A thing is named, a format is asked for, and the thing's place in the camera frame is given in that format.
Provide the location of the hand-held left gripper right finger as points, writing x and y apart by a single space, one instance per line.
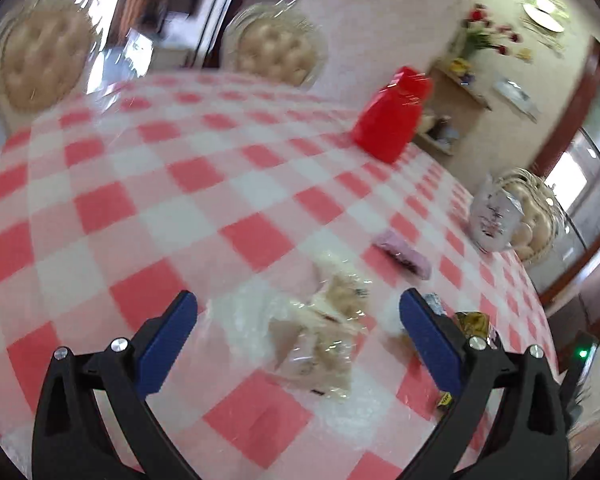
430 342

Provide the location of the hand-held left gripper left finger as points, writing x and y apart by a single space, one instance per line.
167 345

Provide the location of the olive yellow snack packet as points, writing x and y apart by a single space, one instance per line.
472 325

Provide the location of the small clear pastry packet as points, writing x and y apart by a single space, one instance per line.
315 355

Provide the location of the pink snack packet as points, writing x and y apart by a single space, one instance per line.
402 255

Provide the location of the red white checkered tablecloth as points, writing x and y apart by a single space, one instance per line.
155 210

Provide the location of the white floral teapot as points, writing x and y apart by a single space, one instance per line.
495 215

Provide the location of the beige tufted dining chair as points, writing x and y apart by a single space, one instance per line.
40 55
275 47
540 210

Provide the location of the red thermos jug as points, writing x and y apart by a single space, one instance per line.
390 115

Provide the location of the yellow item on shelf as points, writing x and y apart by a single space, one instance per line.
461 66

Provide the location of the red flower bouquet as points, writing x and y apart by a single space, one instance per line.
485 30

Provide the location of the round ceiling lamp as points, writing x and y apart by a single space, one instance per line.
542 10

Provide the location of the wooden wall shelf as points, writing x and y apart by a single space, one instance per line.
460 95

